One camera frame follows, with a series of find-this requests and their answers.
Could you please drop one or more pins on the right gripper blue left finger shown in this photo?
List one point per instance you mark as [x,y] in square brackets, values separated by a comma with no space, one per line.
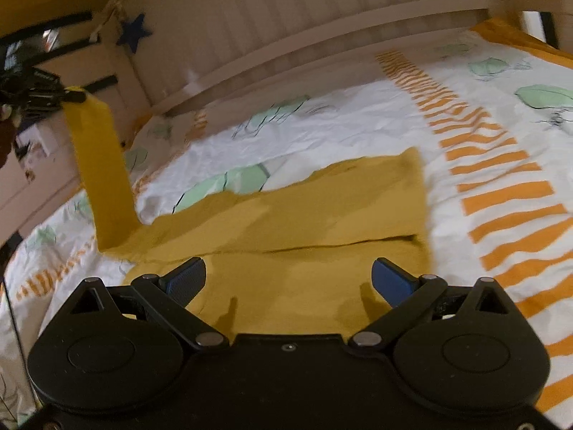
[165,300]

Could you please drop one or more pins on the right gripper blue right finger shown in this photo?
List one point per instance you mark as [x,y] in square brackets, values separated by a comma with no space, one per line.
[410,299]

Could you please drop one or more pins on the mustard yellow knit garment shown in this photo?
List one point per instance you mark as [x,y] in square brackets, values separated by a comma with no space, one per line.
[295,260]

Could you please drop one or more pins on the dark blue star decoration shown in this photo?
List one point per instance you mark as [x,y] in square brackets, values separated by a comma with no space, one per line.
[132,32]

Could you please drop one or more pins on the white patterned bed sheet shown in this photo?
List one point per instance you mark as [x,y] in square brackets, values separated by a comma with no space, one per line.
[493,127]

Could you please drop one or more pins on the orange blanket at bed edge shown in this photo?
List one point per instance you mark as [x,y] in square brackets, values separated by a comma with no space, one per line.
[495,30]

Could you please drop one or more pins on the white wooden bed frame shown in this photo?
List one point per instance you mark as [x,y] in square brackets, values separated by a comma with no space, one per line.
[198,49]

